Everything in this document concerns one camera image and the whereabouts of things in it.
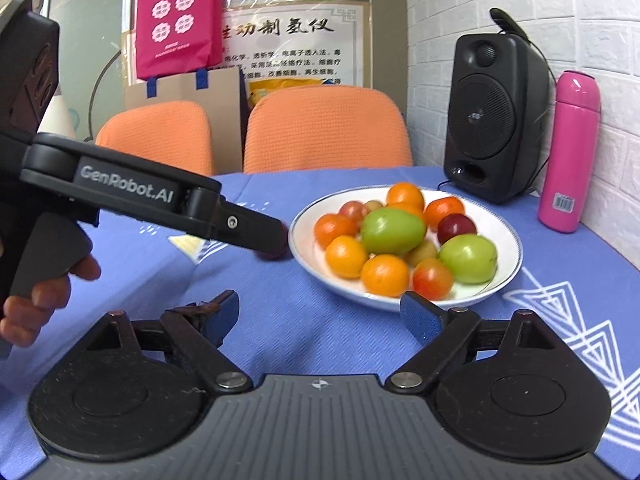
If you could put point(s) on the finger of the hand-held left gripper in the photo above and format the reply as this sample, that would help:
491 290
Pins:
240 225

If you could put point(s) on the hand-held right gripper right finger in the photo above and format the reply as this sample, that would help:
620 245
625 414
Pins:
420 317

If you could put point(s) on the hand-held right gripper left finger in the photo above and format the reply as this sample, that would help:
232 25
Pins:
225 310

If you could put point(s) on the red yellow plum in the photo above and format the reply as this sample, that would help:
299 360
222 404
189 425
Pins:
432 278

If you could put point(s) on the dark red plum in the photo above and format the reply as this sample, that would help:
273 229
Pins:
272 256
456 227

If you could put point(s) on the brown kiwi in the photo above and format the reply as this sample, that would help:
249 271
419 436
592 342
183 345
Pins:
422 252

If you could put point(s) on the round green plum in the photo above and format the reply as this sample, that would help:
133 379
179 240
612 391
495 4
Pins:
467 259

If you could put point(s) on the pointed green plum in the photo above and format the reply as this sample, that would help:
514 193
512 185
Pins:
392 231

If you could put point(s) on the deep orange mandarin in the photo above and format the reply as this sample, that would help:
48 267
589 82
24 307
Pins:
334 229
444 210

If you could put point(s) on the small orange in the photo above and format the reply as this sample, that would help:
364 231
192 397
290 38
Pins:
346 257

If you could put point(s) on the large orange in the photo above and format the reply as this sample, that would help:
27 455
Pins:
415 210

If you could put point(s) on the white plate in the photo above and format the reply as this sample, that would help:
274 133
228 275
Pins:
502 247

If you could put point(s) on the small yellow plum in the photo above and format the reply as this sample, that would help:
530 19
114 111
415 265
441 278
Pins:
373 206

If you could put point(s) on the person's left hand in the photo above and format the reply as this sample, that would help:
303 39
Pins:
40 310

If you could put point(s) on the orange chair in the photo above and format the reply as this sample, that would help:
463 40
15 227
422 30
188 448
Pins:
325 130
160 135

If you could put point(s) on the blue printed tablecloth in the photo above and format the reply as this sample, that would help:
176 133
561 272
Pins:
310 320

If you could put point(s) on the pink tote bag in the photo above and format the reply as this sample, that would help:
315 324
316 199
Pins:
180 45

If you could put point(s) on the pink bottle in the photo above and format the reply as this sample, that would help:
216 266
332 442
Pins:
570 160

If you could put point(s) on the black speaker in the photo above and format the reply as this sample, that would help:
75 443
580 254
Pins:
495 110

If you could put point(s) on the wall poster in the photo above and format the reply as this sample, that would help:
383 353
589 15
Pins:
300 45

